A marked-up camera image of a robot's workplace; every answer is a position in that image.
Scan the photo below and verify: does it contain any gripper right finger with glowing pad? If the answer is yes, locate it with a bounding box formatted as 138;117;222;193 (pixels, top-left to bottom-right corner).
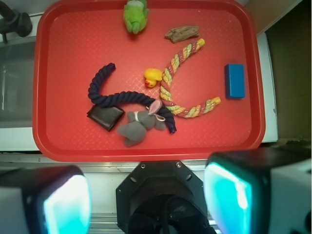
203;146;312;234

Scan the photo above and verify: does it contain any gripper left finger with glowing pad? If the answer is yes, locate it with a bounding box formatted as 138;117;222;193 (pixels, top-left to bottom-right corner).
0;166;92;234

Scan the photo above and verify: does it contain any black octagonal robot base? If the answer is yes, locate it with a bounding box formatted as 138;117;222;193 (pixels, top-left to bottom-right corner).
116;161;216;234

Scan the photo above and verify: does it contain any blue rectangular block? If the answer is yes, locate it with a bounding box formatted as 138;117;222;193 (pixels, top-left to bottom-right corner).
225;64;246;99

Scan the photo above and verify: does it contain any black leather wallet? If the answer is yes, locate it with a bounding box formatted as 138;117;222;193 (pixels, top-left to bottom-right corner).
87;105;125;132

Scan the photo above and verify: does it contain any grey plush mouse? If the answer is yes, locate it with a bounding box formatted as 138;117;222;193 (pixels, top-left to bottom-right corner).
117;100;166;147

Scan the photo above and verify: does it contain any red plastic tray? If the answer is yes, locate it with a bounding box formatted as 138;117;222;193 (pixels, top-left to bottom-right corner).
33;0;265;162

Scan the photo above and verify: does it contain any yellow rubber duck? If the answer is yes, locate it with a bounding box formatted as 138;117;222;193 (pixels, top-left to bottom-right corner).
144;68;162;88

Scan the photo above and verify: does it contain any brown wood piece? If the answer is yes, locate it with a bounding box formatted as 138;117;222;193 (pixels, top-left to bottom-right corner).
164;25;199;43

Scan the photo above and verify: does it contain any black clamp knob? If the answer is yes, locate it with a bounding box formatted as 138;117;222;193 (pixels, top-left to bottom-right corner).
0;1;33;44

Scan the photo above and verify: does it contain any green plush frog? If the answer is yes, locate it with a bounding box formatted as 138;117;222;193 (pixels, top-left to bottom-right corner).
123;0;149;35

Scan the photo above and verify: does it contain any multicolour twisted rope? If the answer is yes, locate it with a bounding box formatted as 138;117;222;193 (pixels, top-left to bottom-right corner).
159;38;222;119

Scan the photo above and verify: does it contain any dark blue twisted rope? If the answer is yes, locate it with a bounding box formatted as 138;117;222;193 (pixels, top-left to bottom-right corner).
88;62;177;135

